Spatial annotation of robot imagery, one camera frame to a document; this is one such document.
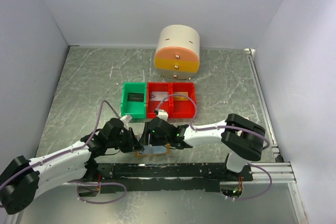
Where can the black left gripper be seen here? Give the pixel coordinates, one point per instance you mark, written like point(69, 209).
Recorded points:
point(132, 140)

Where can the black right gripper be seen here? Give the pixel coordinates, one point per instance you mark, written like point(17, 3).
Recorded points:
point(147, 133)

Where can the tan leather card holder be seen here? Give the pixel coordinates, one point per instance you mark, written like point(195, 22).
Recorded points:
point(150, 150)

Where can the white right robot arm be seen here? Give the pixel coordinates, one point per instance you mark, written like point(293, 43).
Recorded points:
point(244, 138)

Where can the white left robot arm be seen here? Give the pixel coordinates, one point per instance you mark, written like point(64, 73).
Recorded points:
point(24, 179)

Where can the black card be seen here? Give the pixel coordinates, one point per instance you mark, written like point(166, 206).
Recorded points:
point(135, 97)

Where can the red bin with silver card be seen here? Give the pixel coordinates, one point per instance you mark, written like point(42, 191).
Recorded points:
point(152, 105)

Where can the gold VIP card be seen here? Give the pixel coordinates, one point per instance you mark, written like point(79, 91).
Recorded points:
point(180, 96)

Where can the red bin with gold card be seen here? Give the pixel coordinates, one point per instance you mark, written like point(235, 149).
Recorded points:
point(183, 109)

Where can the green plastic bin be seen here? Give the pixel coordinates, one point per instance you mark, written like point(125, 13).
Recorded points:
point(136, 109)

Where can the round three-drawer mini cabinet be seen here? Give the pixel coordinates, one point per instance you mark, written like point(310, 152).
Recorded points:
point(177, 53)

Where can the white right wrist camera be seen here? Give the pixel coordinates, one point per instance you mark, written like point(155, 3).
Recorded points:
point(162, 114)

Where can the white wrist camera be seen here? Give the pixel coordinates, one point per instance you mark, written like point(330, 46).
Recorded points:
point(126, 118)
point(162, 114)

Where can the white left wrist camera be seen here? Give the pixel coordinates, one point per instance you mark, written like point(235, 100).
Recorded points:
point(126, 118)

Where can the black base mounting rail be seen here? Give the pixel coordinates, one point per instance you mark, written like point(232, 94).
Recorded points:
point(166, 176)

